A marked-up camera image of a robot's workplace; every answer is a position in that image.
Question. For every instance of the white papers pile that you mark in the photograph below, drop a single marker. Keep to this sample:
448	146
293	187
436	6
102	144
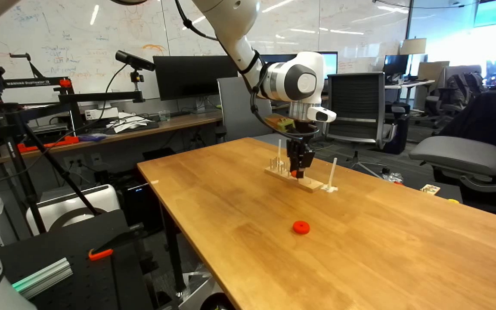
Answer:
123	121

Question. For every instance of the red tool on desk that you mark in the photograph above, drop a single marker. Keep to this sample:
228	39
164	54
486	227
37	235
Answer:
47	144

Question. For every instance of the orange disk with hole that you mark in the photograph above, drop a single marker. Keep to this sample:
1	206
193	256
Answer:
300	228

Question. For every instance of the dark background office chair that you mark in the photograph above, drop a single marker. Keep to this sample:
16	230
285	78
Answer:
457	92

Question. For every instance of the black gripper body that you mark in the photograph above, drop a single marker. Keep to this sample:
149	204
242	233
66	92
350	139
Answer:
300	149

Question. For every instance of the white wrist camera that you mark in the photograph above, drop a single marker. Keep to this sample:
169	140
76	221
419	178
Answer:
323	115

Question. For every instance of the long wooden desk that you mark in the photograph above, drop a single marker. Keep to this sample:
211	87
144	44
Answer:
145	132

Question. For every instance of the aluminium bar with green light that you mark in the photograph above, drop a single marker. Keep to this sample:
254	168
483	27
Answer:
42	278

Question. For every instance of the black tripod stand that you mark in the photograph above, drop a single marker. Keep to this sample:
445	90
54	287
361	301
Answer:
13	115

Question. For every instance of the black table leg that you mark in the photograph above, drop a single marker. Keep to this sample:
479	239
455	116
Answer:
173	252

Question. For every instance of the black computer monitor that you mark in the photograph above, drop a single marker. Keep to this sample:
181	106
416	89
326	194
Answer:
193	77

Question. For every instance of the black mesh office chair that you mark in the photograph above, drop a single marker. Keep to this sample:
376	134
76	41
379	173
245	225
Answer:
355	109

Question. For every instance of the small pale floor object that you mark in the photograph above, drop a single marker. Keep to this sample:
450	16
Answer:
429	189

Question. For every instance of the black camera on boom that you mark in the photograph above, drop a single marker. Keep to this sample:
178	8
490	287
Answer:
133	59

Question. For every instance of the white computer case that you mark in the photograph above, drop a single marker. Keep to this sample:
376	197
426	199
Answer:
69	208

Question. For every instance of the wooden rack with pegs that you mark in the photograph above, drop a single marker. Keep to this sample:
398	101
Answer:
311	183

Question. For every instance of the grey chair backrest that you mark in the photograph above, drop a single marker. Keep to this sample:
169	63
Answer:
231	109

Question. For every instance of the grey padded office chair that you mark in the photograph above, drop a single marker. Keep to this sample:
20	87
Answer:
478	149

